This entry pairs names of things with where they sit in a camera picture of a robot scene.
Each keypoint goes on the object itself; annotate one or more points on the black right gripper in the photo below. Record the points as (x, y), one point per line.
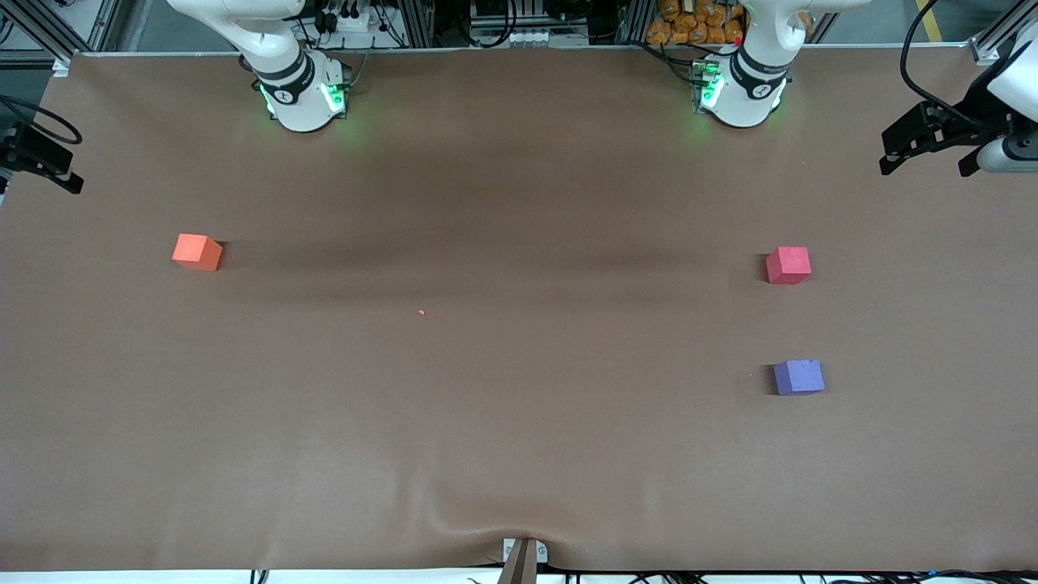
(26, 153)

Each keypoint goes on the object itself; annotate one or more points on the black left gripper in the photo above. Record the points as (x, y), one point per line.
(975, 123)

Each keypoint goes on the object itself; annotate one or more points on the orange foam block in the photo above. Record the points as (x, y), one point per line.
(196, 252)

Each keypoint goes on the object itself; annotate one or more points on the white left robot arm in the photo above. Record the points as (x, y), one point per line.
(750, 93)

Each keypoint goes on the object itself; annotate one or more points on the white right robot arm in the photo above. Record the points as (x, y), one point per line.
(296, 97)

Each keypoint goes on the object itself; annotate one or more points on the red foam block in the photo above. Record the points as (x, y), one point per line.
(788, 266)

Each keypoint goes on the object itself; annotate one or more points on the purple foam block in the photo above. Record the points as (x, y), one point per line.
(799, 378)

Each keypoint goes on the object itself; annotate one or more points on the pile of orange objects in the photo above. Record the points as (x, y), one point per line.
(693, 23)

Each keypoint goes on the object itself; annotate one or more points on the white power strip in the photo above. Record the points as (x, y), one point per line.
(354, 23)

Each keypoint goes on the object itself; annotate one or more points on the white connector block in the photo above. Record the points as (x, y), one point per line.
(525, 37)

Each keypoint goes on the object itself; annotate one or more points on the brown table mat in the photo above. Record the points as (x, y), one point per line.
(519, 405)

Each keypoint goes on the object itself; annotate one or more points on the metal corner bracket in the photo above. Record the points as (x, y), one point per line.
(62, 66)
(986, 55)

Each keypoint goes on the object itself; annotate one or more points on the aluminium frame profile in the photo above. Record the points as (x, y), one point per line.
(415, 23)
(636, 20)
(49, 28)
(1001, 36)

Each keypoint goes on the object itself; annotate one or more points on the metal mount bracket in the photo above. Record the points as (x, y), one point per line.
(524, 560)

